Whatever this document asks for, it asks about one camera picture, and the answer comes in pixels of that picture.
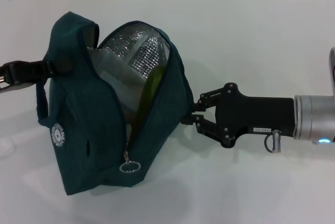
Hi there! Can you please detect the teal insulated lunch bag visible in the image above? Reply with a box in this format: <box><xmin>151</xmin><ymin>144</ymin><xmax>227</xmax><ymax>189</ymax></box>
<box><xmin>36</xmin><ymin>11</ymin><xmax>195</xmax><ymax>196</ymax></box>

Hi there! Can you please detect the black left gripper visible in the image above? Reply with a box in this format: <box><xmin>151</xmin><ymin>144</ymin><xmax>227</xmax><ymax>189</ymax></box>
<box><xmin>0</xmin><ymin>58</ymin><xmax>76</xmax><ymax>95</ymax></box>

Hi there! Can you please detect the green cucumber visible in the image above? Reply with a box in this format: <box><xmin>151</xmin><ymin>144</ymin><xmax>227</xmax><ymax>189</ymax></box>
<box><xmin>135</xmin><ymin>65</ymin><xmax>168</xmax><ymax>132</ymax></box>

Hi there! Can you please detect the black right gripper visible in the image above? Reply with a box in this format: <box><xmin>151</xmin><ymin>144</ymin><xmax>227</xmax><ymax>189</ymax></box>
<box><xmin>180</xmin><ymin>82</ymin><xmax>296</xmax><ymax>149</ymax></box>

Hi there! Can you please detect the right gripper cable with plug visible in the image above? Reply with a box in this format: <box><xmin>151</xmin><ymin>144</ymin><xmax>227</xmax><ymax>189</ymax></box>
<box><xmin>265</xmin><ymin>129</ymin><xmax>283</xmax><ymax>154</ymax></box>

